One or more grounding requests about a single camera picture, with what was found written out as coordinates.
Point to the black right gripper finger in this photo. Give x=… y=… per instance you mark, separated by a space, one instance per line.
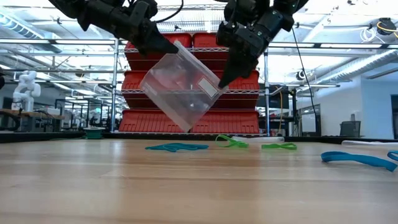
x=236 y=70
x=253 y=65

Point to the black ceiling-mounted device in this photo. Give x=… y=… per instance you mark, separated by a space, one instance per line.
x=385 y=26

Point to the clear plastic zip bag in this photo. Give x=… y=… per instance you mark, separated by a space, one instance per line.
x=174 y=93
x=264 y=139
x=370 y=143

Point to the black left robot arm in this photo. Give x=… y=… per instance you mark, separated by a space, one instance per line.
x=68 y=6

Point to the red plastic storage bin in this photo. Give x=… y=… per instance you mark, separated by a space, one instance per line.
x=133 y=62
x=140 y=121
x=132 y=84
x=245 y=99
x=233 y=122
x=205 y=40

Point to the black monitor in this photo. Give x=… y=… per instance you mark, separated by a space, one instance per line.
x=273 y=98

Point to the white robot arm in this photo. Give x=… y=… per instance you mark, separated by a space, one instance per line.
x=26 y=90

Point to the black aluminium table frame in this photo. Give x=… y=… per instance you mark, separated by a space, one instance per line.
x=40 y=137

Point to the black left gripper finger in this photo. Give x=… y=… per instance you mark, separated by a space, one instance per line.
x=155 y=43

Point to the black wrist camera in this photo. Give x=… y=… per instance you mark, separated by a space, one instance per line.
x=245 y=9
x=143 y=9

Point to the green rubber band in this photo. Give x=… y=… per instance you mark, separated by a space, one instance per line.
x=239 y=144
x=280 y=146

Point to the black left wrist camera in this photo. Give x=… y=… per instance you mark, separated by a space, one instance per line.
x=143 y=9

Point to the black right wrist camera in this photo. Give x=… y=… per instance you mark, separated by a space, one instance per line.
x=245 y=9

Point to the wide blue rubber band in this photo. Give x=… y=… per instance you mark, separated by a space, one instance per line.
x=393 y=154
x=357 y=158

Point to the wooden workbench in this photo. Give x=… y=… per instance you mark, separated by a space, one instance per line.
x=31 y=114

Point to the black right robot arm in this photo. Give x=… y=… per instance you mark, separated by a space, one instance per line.
x=292 y=6

